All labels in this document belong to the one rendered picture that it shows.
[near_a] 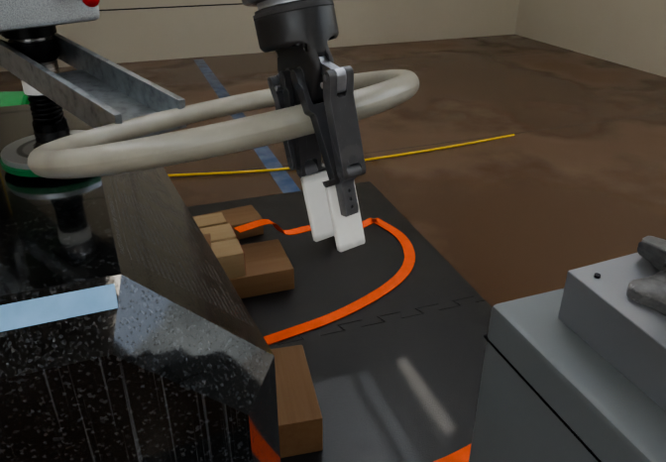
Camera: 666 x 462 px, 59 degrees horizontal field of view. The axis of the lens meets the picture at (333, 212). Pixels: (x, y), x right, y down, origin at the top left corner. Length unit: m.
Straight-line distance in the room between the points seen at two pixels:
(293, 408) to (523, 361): 0.90
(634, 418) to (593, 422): 0.04
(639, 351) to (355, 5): 6.08
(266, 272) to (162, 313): 1.25
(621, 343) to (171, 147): 0.56
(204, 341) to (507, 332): 0.48
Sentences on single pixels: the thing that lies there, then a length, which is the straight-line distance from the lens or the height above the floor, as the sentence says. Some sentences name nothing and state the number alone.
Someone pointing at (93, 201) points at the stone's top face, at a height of 0.80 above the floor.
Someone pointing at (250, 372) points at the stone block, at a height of 0.58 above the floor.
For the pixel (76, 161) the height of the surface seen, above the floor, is 1.08.
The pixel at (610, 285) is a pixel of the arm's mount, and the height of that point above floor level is 0.88.
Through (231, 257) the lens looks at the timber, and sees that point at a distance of 2.13.
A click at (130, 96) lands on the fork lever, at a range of 1.14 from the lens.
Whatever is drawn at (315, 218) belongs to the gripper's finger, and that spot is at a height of 1.01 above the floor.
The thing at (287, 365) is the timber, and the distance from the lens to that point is 1.75.
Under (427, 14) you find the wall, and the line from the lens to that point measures 7.04.
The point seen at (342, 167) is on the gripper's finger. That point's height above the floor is 1.09.
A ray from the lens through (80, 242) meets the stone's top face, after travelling 1.07.
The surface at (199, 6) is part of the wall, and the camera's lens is 6.22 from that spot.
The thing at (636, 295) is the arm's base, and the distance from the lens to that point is 0.80.
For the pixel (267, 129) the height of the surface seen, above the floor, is 1.12.
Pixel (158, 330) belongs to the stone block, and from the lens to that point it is 0.97.
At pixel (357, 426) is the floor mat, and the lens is 1.75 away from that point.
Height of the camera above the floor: 1.29
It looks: 27 degrees down
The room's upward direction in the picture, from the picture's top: straight up
